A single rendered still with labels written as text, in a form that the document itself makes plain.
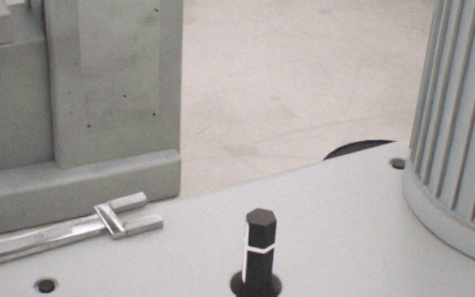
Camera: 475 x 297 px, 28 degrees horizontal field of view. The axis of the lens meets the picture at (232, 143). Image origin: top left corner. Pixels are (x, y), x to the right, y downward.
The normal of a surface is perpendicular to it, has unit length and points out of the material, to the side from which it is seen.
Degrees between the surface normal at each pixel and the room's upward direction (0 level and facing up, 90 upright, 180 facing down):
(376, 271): 0
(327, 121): 0
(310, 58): 0
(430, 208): 90
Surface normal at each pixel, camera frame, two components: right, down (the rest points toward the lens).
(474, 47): -0.87, 0.24
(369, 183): 0.05, -0.83
